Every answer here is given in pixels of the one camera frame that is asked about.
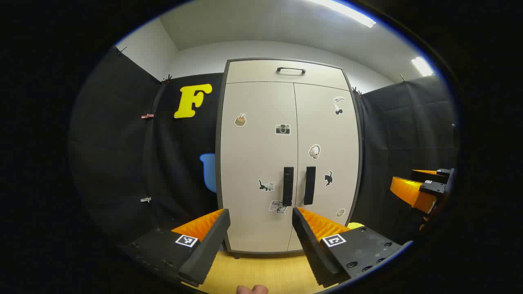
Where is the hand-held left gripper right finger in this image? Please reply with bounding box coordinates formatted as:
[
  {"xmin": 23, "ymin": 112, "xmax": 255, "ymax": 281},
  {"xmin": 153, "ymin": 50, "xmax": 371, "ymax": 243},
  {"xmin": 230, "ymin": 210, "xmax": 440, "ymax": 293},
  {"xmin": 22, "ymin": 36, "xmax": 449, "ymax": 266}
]
[{"xmin": 292, "ymin": 207, "xmax": 413, "ymax": 288}]

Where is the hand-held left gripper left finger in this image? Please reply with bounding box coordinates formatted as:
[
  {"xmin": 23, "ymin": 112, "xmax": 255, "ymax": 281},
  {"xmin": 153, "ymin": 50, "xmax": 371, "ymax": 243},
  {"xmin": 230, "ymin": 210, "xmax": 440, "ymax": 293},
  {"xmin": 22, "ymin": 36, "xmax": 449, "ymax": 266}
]
[{"xmin": 118, "ymin": 208, "xmax": 231, "ymax": 287}]

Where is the white cabinet door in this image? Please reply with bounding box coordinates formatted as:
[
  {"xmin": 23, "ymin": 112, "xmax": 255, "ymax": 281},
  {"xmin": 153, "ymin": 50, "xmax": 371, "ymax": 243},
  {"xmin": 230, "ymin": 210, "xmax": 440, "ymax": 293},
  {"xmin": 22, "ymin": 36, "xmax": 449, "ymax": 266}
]
[
  {"xmin": 288, "ymin": 83, "xmax": 361, "ymax": 252},
  {"xmin": 220, "ymin": 82, "xmax": 298, "ymax": 253}
]

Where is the white double-door shoe cabinet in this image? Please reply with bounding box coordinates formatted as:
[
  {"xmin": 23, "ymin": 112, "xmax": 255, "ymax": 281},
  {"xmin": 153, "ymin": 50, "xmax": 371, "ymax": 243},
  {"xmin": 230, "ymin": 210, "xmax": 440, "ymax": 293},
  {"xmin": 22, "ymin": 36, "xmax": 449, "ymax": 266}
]
[{"xmin": 215, "ymin": 58, "xmax": 364, "ymax": 258}]

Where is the black backdrop cloth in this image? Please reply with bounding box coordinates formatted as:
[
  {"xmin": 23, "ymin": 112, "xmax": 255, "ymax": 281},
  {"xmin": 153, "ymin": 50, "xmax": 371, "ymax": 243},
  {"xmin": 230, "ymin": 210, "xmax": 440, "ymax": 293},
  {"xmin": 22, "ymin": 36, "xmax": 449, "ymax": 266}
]
[
  {"xmin": 69, "ymin": 46, "xmax": 224, "ymax": 254},
  {"xmin": 351, "ymin": 75, "xmax": 458, "ymax": 245}
]

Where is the short ceiling light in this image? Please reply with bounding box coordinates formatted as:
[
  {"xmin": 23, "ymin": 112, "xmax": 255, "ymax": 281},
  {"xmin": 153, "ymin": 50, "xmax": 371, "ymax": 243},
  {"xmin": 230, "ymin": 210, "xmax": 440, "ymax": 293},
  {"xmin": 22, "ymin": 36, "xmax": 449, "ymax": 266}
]
[{"xmin": 411, "ymin": 56, "xmax": 434, "ymax": 77}]

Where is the long ceiling light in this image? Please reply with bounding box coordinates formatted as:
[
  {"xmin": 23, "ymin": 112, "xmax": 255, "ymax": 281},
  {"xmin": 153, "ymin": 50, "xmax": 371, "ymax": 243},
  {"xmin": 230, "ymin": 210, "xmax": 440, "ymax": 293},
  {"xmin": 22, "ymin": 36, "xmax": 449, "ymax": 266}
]
[{"xmin": 306, "ymin": 0, "xmax": 377, "ymax": 29}]

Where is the black right door handle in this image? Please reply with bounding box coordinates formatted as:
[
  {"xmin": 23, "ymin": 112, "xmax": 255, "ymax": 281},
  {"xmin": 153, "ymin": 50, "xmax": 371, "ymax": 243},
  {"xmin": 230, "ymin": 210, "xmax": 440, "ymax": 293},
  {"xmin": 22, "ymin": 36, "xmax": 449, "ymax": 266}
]
[{"xmin": 304, "ymin": 166, "xmax": 316, "ymax": 205}]

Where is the black door handle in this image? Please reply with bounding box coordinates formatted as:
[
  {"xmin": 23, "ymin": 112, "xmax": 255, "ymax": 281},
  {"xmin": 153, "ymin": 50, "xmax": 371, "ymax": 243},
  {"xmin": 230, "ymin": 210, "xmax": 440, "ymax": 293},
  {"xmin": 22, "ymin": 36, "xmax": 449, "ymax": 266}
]
[
  {"xmin": 283, "ymin": 167, "xmax": 295, "ymax": 207},
  {"xmin": 304, "ymin": 166, "xmax": 316, "ymax": 205}
]

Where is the black left door handle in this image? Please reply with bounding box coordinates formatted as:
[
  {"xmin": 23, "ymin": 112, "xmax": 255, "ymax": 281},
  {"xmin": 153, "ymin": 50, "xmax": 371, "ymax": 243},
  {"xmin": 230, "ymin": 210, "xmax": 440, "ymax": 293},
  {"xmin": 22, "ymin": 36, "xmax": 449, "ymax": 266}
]
[{"xmin": 283, "ymin": 167, "xmax": 295, "ymax": 207}]

